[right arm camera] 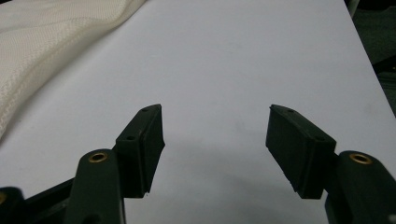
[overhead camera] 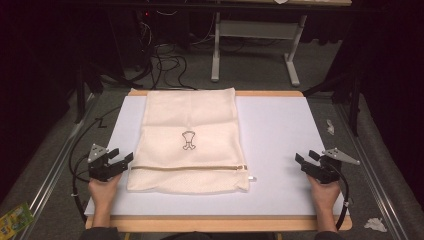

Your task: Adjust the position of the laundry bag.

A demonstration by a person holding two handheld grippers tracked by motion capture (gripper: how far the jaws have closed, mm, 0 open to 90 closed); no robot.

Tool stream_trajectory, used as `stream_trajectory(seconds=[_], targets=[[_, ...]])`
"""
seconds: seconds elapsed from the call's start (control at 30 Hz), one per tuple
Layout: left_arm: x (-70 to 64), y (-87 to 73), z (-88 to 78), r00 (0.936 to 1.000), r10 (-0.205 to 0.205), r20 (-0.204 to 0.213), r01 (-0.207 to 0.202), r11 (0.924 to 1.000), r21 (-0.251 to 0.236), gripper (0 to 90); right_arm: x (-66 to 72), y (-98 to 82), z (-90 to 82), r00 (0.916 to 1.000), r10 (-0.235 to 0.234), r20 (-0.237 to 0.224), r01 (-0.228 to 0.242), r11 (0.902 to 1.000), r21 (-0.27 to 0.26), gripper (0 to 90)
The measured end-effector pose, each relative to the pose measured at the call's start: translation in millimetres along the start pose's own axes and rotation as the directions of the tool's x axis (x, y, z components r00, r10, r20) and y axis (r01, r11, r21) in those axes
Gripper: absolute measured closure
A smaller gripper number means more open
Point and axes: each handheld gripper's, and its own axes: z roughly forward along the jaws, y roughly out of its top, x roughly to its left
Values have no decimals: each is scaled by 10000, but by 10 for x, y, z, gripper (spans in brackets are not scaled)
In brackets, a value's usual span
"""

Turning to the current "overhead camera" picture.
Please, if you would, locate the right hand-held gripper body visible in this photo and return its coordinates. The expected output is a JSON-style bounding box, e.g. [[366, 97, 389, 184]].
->
[[307, 147, 361, 185]]

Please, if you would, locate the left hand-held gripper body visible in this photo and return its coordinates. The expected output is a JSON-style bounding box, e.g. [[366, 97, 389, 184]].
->
[[87, 143, 119, 183]]

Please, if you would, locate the cream mesh laundry bag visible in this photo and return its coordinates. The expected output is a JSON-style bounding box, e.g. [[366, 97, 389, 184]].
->
[[126, 87, 258, 195]]

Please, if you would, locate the person's right hand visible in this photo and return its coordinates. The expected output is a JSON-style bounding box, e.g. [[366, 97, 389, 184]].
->
[[306, 175, 341, 211]]

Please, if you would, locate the person's left hand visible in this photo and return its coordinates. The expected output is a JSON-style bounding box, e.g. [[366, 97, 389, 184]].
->
[[87, 173, 123, 206]]

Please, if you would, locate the white table mat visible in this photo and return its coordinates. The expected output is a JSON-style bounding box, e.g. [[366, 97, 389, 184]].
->
[[84, 95, 346, 217]]

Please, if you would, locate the black stand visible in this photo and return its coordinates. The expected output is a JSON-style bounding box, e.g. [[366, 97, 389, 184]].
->
[[302, 64, 364, 138], [73, 61, 105, 125]]

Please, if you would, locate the large crumpled white tissue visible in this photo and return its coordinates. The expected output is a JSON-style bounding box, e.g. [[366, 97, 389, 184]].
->
[[363, 217, 389, 234]]

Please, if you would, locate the green and yellow packet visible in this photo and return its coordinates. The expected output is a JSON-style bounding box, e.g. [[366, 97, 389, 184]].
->
[[0, 202, 36, 240]]

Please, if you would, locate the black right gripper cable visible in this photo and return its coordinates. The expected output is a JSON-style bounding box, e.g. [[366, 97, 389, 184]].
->
[[328, 159, 352, 232]]

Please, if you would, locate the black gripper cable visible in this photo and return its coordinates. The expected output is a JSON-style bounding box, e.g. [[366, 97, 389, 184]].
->
[[68, 105, 123, 224], [328, 159, 352, 232]]

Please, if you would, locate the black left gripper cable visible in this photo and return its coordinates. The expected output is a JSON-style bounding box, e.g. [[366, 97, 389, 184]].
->
[[68, 105, 123, 224]]

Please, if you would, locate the metal floor rail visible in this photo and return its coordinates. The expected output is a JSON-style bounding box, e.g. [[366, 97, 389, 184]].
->
[[334, 102, 413, 240], [14, 93, 101, 240]]

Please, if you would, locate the tangle of black floor cables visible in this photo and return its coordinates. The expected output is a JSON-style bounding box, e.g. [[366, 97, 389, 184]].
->
[[131, 9, 198, 92]]

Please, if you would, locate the white metal desk frame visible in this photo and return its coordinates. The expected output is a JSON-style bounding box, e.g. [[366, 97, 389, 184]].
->
[[210, 11, 309, 88]]

